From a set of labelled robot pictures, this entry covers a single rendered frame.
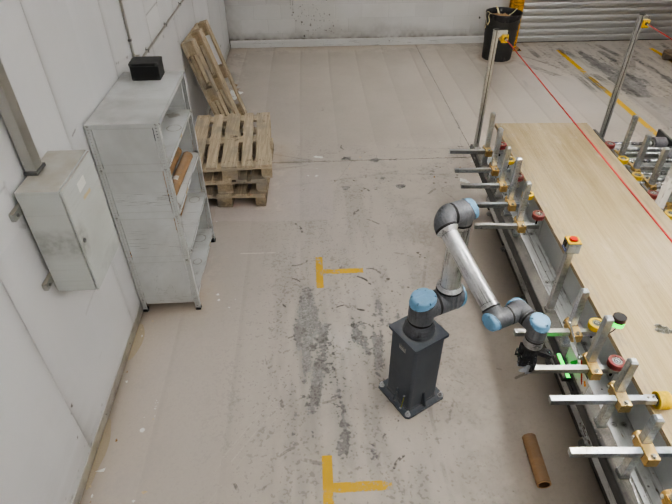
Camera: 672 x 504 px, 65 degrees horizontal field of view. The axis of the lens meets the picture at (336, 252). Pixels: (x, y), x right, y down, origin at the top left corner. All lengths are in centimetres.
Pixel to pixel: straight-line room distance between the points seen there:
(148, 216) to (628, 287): 299
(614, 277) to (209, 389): 260
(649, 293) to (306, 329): 223
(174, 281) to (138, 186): 83
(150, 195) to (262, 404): 154
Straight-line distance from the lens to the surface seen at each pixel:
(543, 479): 340
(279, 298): 424
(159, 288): 417
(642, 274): 351
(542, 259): 385
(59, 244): 287
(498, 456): 349
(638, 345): 306
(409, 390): 338
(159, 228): 381
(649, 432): 252
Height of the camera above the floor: 291
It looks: 39 degrees down
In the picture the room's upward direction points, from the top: straight up
